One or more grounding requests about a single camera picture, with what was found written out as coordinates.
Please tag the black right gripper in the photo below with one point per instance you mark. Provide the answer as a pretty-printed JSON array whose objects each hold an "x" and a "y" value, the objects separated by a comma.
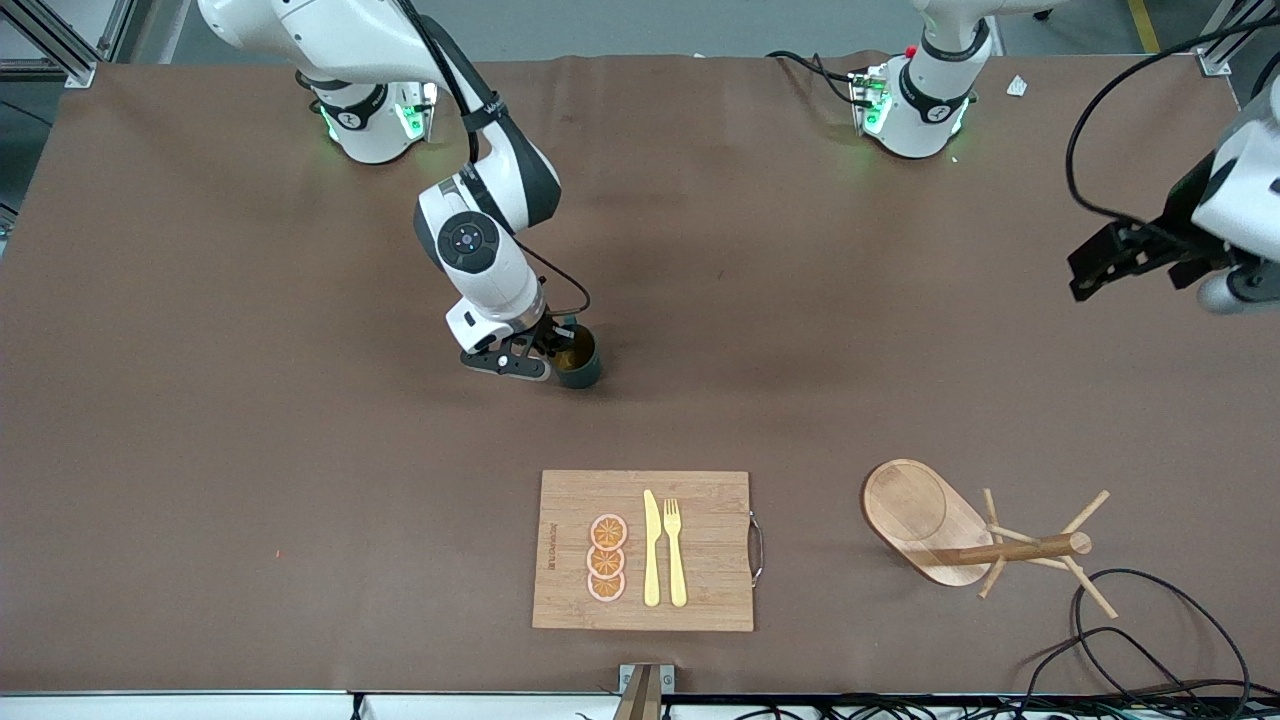
[{"x": 546, "y": 331}]

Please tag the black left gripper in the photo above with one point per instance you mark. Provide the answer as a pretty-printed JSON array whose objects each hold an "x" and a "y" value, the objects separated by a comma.
[{"x": 1183, "y": 218}]

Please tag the dark teal ribbed cup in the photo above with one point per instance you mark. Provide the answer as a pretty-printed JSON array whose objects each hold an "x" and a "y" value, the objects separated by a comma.
[{"x": 585, "y": 375}]

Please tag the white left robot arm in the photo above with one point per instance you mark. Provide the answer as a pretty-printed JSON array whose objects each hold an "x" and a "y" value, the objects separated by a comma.
[{"x": 930, "y": 110}]

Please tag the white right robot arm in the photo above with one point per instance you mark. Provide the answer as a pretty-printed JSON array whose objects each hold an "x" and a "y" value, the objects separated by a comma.
[{"x": 480, "y": 260}]

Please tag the white paper scrap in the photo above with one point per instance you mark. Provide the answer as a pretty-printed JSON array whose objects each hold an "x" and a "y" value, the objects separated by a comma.
[{"x": 1017, "y": 86}]

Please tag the orange slice disc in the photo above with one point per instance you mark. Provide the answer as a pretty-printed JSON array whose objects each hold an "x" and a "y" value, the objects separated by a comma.
[
  {"x": 606, "y": 587},
  {"x": 608, "y": 531},
  {"x": 605, "y": 562}
]

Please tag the yellow plastic knife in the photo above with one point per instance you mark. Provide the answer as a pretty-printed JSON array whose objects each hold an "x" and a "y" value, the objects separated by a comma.
[{"x": 651, "y": 560}]

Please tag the yellow plastic fork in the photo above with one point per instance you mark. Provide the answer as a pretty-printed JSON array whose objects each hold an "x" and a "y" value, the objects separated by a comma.
[{"x": 677, "y": 570}]

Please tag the brown table cover mat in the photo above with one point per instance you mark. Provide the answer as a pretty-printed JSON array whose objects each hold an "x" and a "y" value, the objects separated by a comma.
[{"x": 300, "y": 450}]

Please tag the wooden mug tree stand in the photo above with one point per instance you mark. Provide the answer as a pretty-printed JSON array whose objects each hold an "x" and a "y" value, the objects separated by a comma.
[{"x": 905, "y": 500}]

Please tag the brown slanted bar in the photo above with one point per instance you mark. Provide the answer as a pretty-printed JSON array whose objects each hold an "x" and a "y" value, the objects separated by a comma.
[{"x": 640, "y": 700}]

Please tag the aluminium frame profile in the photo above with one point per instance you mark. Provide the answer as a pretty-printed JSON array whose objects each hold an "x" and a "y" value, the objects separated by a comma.
[
  {"x": 1215, "y": 60},
  {"x": 80, "y": 72}
]

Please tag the grey metal bracket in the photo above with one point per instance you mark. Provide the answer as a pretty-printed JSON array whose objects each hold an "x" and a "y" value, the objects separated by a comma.
[{"x": 668, "y": 680}]

